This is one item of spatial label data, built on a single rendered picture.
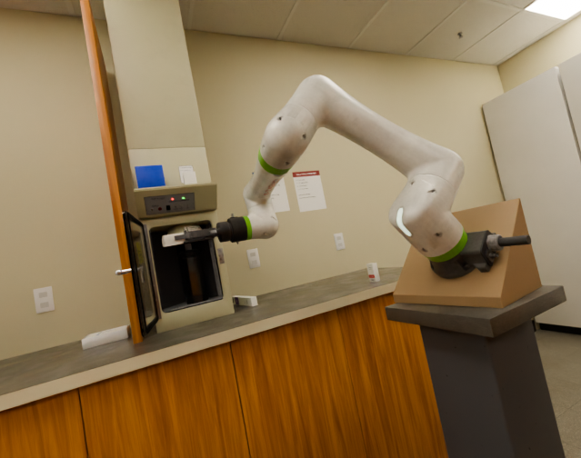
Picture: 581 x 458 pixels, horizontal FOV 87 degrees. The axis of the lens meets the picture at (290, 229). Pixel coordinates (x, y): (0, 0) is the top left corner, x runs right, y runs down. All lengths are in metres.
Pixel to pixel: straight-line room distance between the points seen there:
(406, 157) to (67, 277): 1.61
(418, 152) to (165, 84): 1.16
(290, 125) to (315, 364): 0.90
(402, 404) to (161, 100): 1.70
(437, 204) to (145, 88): 1.29
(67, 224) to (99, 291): 0.37
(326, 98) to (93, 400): 1.09
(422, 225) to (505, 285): 0.23
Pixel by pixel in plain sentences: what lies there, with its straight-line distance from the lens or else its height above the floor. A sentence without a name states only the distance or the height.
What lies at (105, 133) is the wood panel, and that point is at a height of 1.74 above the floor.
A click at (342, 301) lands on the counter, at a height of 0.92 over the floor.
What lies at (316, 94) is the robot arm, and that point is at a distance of 0.90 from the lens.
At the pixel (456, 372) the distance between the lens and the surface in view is 1.00.
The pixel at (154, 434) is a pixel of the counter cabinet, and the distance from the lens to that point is 1.22.
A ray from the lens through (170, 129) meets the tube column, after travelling 1.53.
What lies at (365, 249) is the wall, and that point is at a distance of 2.28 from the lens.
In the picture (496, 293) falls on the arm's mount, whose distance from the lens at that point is 0.88.
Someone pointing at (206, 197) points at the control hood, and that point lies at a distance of 1.37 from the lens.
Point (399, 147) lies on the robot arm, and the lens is 0.91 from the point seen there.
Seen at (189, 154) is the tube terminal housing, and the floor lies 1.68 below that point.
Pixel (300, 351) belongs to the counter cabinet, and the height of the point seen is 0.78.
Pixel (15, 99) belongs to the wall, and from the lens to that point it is 2.13.
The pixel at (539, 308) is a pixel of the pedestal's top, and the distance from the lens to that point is 0.97.
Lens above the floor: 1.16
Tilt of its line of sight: 4 degrees up
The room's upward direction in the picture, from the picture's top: 11 degrees counter-clockwise
